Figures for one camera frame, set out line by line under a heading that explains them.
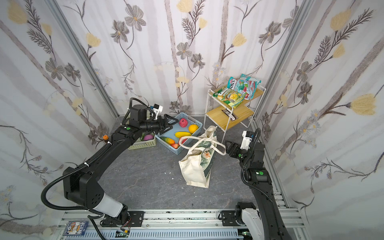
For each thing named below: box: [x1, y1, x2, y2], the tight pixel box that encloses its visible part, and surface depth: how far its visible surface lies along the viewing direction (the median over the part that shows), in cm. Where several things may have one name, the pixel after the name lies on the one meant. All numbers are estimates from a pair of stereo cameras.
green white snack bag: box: [227, 76, 237, 91], surface depth 88 cm
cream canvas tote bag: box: [178, 125, 227, 189], surface depth 80 cm
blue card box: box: [62, 221, 89, 236], surface depth 72 cm
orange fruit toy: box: [188, 124, 199, 134], surface depth 108 cm
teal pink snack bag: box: [234, 73, 262, 101], surface depth 86 cm
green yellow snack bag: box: [212, 87, 244, 109], surface depth 81 cm
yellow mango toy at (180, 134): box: [174, 131, 192, 138], surface depth 106 cm
